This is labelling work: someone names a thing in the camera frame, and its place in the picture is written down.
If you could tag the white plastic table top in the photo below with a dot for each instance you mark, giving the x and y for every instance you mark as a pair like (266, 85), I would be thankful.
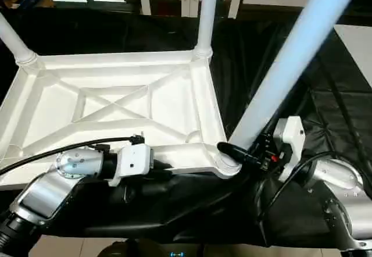
(116, 94)

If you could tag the white plastic table leg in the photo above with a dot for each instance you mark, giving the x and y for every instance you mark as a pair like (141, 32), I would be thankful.
(17, 39)
(290, 59)
(206, 13)

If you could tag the black mat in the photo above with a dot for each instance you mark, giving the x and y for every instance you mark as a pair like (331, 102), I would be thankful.
(261, 222)

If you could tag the grey left robot foot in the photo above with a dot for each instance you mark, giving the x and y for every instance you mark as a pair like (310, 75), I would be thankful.
(125, 250)

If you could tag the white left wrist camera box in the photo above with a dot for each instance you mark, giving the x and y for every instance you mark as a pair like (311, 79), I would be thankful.
(132, 163)

